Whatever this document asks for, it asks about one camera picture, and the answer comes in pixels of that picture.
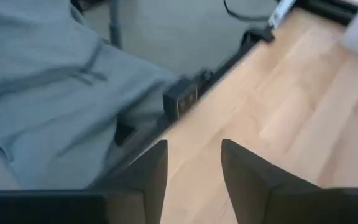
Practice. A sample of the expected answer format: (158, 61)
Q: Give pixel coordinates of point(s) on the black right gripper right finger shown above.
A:
(259, 193)

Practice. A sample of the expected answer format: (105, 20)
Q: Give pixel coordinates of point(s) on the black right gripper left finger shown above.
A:
(154, 186)

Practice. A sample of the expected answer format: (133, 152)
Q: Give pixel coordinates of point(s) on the person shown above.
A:
(57, 93)

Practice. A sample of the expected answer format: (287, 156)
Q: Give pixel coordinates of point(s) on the grey metal pole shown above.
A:
(115, 21)

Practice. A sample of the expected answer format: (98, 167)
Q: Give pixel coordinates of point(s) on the black table edge rail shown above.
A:
(228, 63)

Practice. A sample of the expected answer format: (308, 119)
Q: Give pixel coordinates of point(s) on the black frame foot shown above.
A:
(256, 35)

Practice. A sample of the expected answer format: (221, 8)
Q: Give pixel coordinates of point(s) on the silver metal bracket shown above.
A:
(280, 14)

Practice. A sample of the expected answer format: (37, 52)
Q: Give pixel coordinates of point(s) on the black table end rail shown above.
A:
(328, 9)

